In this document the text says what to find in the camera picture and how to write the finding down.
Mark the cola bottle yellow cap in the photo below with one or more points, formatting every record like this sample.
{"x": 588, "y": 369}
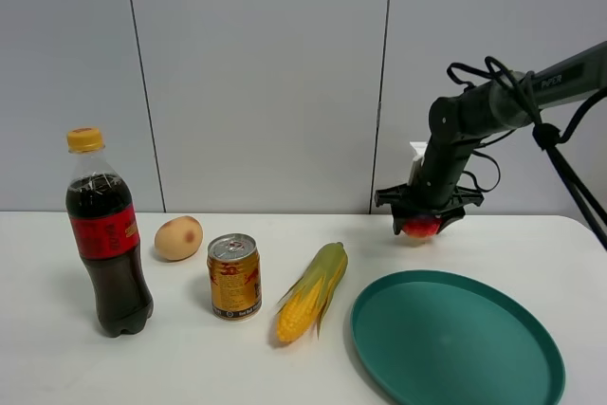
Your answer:
{"x": 102, "y": 216}

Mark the beige potato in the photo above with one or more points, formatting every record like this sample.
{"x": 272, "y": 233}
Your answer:
{"x": 179, "y": 238}

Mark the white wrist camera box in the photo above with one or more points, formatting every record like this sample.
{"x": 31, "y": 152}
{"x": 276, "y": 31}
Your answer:
{"x": 419, "y": 149}

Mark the yellow corn cob with husk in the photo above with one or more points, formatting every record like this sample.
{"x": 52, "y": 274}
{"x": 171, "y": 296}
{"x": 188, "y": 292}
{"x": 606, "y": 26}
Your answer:
{"x": 305, "y": 304}

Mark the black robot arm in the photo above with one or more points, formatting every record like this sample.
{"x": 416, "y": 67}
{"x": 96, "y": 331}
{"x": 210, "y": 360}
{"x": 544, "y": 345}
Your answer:
{"x": 552, "y": 101}

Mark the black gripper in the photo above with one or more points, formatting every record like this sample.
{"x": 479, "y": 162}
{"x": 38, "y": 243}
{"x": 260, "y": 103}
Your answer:
{"x": 447, "y": 203}

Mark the gold energy drink can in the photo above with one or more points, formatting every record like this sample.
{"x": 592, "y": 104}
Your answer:
{"x": 235, "y": 274}

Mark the teal round plate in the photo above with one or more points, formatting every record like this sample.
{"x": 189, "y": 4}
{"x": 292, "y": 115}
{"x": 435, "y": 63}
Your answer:
{"x": 434, "y": 337}

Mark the rainbow glitter ball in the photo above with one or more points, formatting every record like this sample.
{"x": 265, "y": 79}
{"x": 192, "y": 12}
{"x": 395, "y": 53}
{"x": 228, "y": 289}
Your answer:
{"x": 420, "y": 230}

